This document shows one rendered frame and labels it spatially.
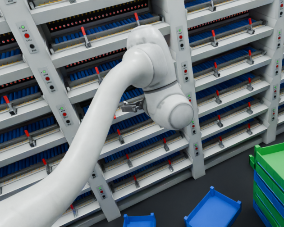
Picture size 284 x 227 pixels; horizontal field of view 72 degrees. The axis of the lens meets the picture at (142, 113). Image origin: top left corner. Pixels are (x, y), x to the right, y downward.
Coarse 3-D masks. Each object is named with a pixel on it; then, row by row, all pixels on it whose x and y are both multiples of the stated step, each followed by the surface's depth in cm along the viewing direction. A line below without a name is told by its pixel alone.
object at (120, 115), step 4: (180, 88) 114; (84, 100) 115; (76, 108) 113; (80, 108) 115; (76, 112) 106; (80, 112) 113; (116, 112) 110; (120, 112) 110; (124, 112) 110; (128, 112) 109; (132, 112) 110; (136, 112) 112; (140, 112) 113; (80, 116) 107; (116, 116) 108; (120, 116) 109; (124, 116) 110; (128, 116) 111; (132, 116) 113; (80, 120) 109; (116, 120) 110; (120, 120) 111; (80, 124) 102
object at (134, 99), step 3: (138, 96) 114; (141, 96) 114; (144, 96) 114; (129, 99) 113; (132, 99) 113; (135, 99) 113; (138, 99) 114; (141, 99) 114; (123, 102) 112; (129, 102) 112; (132, 102) 113; (120, 105) 111; (117, 108) 111
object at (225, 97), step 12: (252, 72) 149; (216, 84) 142; (228, 84) 141; (240, 84) 138; (252, 84) 139; (264, 84) 139; (204, 96) 135; (216, 96) 136; (228, 96) 135; (240, 96) 133; (204, 108) 129; (216, 108) 131
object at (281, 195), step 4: (256, 160) 101; (256, 164) 102; (256, 168) 103; (260, 168) 98; (260, 172) 99; (264, 172) 96; (264, 176) 96; (268, 176) 93; (264, 180) 97; (268, 180) 94; (272, 180) 96; (268, 184) 94; (272, 184) 91; (276, 184) 94; (272, 188) 92; (276, 188) 88; (280, 188) 92; (276, 192) 89; (280, 192) 86; (280, 196) 87
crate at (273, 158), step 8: (280, 144) 99; (256, 152) 99; (264, 152) 101; (272, 152) 101; (280, 152) 100; (264, 160) 92; (272, 160) 97; (280, 160) 96; (272, 168) 87; (280, 168) 92; (272, 176) 89; (280, 176) 83; (280, 184) 84
